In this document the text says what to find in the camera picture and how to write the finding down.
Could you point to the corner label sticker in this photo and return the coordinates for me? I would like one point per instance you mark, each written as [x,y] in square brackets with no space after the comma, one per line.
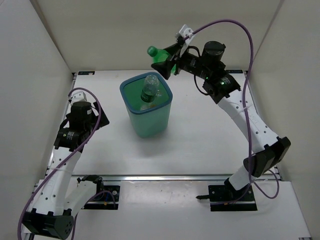
[86,73]
[234,71]

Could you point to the orange plastic bottle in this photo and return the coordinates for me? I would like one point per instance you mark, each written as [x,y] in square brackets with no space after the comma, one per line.
[147,106]

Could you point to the right corner label sticker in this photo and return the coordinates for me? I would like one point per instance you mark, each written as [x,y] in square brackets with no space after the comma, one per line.
[234,71]

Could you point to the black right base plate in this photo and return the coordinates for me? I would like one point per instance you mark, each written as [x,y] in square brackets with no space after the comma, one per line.
[223,200]

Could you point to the green plastic waste bin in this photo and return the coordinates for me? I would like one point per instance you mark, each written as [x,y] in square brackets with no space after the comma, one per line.
[149,122]

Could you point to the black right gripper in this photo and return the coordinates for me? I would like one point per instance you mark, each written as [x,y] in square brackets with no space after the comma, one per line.
[165,67]

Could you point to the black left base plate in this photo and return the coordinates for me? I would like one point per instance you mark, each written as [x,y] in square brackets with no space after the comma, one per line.
[108,198]

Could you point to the aluminium rail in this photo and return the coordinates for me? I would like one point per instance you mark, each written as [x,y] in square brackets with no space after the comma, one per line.
[176,177]

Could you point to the left corner label sticker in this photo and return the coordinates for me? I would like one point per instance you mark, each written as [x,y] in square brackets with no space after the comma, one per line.
[86,73]

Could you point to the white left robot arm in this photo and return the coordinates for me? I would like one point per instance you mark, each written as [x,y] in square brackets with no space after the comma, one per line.
[50,212]

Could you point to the green plastic bottle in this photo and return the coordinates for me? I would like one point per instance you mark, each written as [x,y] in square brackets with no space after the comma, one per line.
[161,61]

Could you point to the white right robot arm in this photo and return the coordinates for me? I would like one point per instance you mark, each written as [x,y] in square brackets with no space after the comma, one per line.
[265,148]

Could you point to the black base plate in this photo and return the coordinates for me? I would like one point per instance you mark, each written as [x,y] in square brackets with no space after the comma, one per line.
[108,198]
[223,200]

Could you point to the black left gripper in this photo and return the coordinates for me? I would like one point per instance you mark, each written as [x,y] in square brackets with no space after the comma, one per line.
[96,119]

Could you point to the clear bottle green label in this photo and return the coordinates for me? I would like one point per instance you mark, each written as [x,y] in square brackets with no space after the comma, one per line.
[151,89]

